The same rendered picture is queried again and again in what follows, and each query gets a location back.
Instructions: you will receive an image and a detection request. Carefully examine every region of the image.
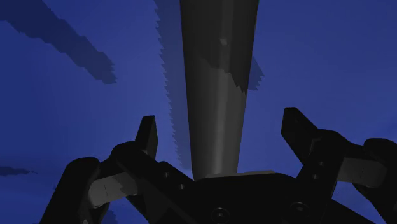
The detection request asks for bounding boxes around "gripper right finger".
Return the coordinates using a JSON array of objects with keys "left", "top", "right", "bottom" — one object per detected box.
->
[{"left": 281, "top": 106, "right": 397, "bottom": 224}]

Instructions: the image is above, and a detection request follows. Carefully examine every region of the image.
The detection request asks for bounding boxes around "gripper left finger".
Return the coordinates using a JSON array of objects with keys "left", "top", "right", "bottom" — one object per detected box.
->
[{"left": 38, "top": 115, "right": 197, "bottom": 224}]

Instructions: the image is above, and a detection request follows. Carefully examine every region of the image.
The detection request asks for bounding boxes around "dark grey robot stand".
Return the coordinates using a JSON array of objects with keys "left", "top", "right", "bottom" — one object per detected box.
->
[{"left": 179, "top": 0, "right": 260, "bottom": 181}]

